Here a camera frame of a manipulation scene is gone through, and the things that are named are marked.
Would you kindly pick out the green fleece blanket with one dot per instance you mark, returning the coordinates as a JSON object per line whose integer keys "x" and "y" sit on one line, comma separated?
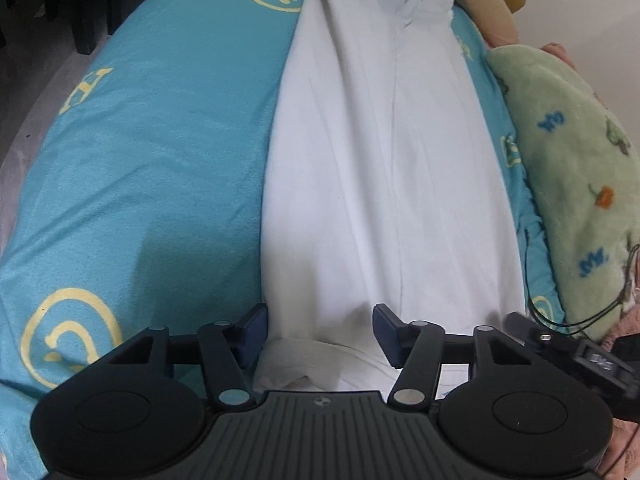
{"x": 570, "y": 160}

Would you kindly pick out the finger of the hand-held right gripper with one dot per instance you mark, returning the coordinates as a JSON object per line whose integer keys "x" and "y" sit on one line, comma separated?
{"x": 530, "y": 329}

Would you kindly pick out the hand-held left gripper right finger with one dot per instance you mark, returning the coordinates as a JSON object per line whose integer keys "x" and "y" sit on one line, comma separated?
{"x": 386, "y": 332}

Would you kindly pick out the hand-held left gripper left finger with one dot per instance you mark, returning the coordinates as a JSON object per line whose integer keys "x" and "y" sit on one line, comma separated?
{"x": 248, "y": 332}

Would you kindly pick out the teal smiley print bed sheet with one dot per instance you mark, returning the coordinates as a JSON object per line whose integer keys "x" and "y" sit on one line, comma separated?
{"x": 150, "y": 170}

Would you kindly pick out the white garment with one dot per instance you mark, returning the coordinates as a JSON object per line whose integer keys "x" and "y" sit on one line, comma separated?
{"x": 380, "y": 170}

